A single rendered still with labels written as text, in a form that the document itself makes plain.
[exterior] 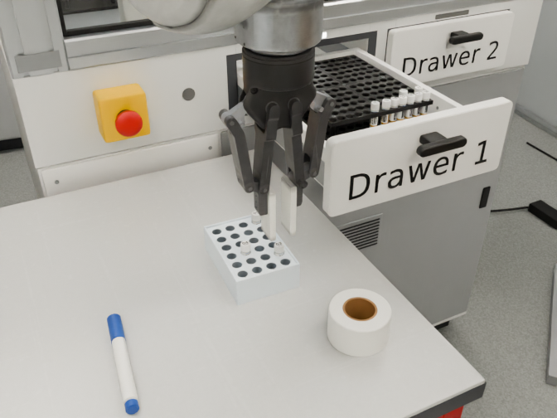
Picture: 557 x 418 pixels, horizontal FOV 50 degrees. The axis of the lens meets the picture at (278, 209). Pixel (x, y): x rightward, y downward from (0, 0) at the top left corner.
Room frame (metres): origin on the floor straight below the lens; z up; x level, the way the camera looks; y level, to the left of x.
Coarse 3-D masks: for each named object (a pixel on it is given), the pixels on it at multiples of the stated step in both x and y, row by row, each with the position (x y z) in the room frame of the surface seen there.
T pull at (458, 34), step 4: (452, 32) 1.13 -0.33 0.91; (456, 32) 1.12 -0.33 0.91; (460, 32) 1.12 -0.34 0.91; (464, 32) 1.12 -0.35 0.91; (476, 32) 1.12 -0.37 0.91; (480, 32) 1.12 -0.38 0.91; (452, 36) 1.10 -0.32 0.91; (456, 36) 1.09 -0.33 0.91; (460, 36) 1.10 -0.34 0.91; (464, 36) 1.10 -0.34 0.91; (468, 36) 1.10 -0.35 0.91; (472, 36) 1.11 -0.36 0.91; (476, 36) 1.11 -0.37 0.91; (480, 36) 1.11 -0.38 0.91; (452, 40) 1.09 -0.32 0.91; (456, 40) 1.09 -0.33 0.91; (460, 40) 1.09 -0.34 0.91; (464, 40) 1.10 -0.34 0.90; (468, 40) 1.10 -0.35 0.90; (472, 40) 1.11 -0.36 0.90; (476, 40) 1.11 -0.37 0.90; (452, 44) 1.09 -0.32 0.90; (456, 44) 1.09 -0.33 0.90
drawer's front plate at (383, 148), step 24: (408, 120) 0.71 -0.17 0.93; (432, 120) 0.71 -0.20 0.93; (456, 120) 0.73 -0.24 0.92; (480, 120) 0.75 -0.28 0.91; (504, 120) 0.77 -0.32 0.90; (336, 144) 0.65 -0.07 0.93; (360, 144) 0.66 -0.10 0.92; (384, 144) 0.68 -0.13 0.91; (408, 144) 0.70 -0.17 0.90; (336, 168) 0.65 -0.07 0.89; (360, 168) 0.66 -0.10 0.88; (384, 168) 0.68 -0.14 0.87; (408, 168) 0.70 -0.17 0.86; (432, 168) 0.72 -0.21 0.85; (456, 168) 0.74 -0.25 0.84; (480, 168) 0.76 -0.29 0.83; (336, 192) 0.65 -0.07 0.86; (360, 192) 0.66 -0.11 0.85; (384, 192) 0.68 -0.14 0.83; (408, 192) 0.70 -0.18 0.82
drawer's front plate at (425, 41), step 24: (432, 24) 1.12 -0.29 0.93; (456, 24) 1.13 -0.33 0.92; (480, 24) 1.16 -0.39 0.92; (504, 24) 1.19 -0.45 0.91; (408, 48) 1.09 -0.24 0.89; (432, 48) 1.11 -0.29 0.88; (456, 48) 1.14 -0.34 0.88; (504, 48) 1.19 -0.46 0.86; (408, 72) 1.09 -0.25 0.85; (432, 72) 1.12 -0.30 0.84; (456, 72) 1.14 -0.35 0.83
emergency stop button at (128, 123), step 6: (120, 114) 0.80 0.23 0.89; (126, 114) 0.80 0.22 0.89; (132, 114) 0.80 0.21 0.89; (138, 114) 0.81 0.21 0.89; (120, 120) 0.80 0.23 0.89; (126, 120) 0.80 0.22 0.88; (132, 120) 0.80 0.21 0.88; (138, 120) 0.81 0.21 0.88; (120, 126) 0.80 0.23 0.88; (126, 126) 0.80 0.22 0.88; (132, 126) 0.80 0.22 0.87; (138, 126) 0.81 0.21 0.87; (120, 132) 0.80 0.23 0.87; (126, 132) 0.80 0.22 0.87; (132, 132) 0.80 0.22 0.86; (138, 132) 0.81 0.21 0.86
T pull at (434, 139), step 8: (424, 136) 0.70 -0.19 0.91; (432, 136) 0.70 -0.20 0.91; (440, 136) 0.70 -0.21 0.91; (456, 136) 0.70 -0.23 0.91; (424, 144) 0.67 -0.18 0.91; (432, 144) 0.67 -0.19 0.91; (440, 144) 0.67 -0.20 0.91; (448, 144) 0.68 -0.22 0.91; (456, 144) 0.68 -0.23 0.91; (464, 144) 0.69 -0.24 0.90; (416, 152) 0.67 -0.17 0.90; (424, 152) 0.66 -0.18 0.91; (432, 152) 0.67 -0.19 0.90; (440, 152) 0.67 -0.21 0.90
